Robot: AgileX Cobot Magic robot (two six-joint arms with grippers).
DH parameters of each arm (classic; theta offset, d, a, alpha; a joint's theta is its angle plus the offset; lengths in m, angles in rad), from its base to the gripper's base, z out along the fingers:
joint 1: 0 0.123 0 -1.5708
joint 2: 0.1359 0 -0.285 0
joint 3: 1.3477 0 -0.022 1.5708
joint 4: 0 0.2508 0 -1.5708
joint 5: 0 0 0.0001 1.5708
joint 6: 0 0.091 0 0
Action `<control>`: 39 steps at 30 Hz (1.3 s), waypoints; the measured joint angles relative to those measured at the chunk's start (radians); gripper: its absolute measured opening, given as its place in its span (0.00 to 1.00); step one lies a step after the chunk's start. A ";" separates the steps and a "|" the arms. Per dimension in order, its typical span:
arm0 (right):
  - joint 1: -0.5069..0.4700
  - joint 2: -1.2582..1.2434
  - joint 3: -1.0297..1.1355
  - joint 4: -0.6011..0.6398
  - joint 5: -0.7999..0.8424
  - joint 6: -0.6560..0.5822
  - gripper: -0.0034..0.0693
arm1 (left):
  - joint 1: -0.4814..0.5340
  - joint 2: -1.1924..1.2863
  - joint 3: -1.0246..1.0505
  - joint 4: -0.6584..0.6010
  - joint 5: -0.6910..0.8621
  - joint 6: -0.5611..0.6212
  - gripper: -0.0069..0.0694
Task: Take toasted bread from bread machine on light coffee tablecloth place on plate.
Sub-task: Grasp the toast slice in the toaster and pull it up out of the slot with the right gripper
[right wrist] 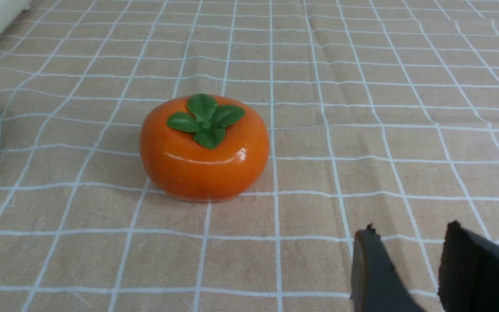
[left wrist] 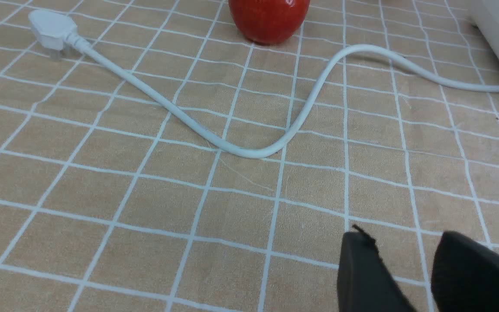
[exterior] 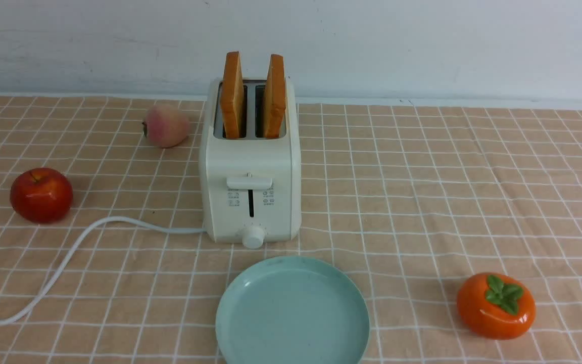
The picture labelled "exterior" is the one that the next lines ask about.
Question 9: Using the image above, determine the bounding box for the white two-slot toaster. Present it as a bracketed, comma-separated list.
[199, 78, 301, 249]

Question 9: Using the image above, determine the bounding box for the toasted bread slice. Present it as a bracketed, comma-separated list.
[220, 51, 245, 139]
[263, 55, 286, 139]

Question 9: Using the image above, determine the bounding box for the light teal round plate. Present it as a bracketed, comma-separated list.
[215, 256, 370, 363]

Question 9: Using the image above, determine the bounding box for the red apple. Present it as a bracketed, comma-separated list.
[9, 167, 74, 224]

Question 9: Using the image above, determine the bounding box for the orange persimmon with green leaf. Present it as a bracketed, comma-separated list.
[456, 272, 537, 340]

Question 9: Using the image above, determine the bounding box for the orange checkered tablecloth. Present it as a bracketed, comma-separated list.
[0, 96, 582, 363]

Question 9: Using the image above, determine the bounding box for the white toaster power cable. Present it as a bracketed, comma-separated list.
[0, 216, 207, 325]

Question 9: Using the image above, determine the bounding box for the pink peach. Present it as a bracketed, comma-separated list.
[142, 105, 191, 148]

